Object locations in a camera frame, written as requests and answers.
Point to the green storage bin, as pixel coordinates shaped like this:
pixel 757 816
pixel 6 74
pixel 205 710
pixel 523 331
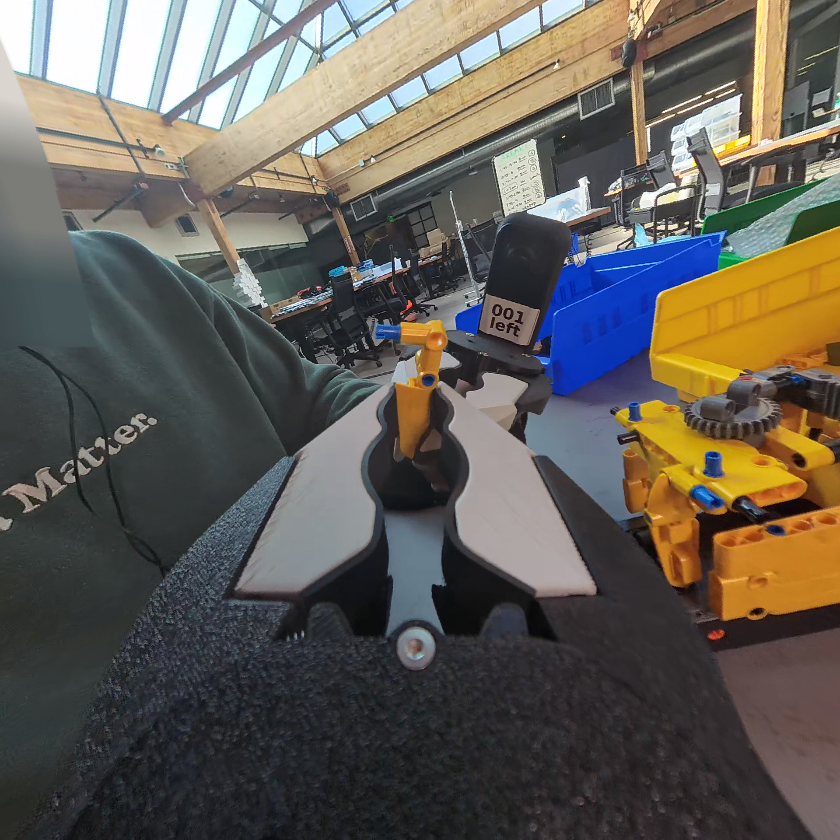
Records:
pixel 787 223

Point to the grey ventilation duct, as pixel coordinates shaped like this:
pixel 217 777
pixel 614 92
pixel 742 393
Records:
pixel 433 172

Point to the person's left forearm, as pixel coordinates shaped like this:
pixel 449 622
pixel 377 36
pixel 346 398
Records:
pixel 315 407

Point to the yellow lego tooth piece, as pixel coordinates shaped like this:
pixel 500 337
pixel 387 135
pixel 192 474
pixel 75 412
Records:
pixel 413 420

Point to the green plastic bin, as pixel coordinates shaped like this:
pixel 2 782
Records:
pixel 741 220

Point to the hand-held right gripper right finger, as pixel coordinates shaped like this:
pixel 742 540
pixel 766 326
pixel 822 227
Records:
pixel 518 525

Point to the yellow lego vehicle model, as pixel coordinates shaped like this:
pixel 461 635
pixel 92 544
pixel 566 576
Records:
pixel 722 453

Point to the wooden support post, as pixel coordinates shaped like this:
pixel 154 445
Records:
pixel 640 111
pixel 771 65

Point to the black office chair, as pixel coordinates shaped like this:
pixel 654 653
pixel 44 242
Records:
pixel 709 170
pixel 656 203
pixel 479 253
pixel 344 308

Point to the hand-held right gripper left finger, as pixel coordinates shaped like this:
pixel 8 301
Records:
pixel 308 525

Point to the yellow plastic bin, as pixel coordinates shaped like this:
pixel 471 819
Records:
pixel 754 308

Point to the long wooden top desk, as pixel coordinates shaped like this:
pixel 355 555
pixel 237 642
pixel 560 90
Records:
pixel 787 141

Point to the white notice board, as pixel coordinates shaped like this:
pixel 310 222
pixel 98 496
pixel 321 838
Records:
pixel 518 177

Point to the blue plastic bin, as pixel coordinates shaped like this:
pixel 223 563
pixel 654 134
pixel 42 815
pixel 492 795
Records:
pixel 623 315

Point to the standing desk with clear box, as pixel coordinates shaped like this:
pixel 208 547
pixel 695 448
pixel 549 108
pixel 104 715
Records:
pixel 564 197

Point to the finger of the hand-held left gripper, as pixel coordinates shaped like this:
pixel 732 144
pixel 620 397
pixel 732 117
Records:
pixel 403 375
pixel 502 400

